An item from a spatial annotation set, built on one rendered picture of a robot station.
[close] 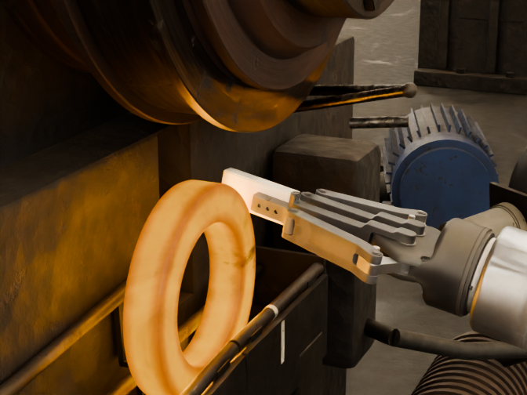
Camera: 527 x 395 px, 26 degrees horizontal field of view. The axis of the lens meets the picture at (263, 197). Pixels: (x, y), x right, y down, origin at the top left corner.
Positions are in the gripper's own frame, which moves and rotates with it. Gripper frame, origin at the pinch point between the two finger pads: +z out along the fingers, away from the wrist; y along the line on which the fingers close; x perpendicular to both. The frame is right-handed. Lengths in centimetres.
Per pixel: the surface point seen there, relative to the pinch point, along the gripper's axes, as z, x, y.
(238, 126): -0.7, 8.7, -8.5
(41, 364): 4.3, -7.6, -24.2
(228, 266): 0.6, -6.1, -2.3
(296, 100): -0.5, 8.3, 3.4
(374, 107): 99, -94, 356
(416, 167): 35, -59, 195
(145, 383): 0.0, -11.2, -16.0
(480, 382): -18.4, -24.8, 29.6
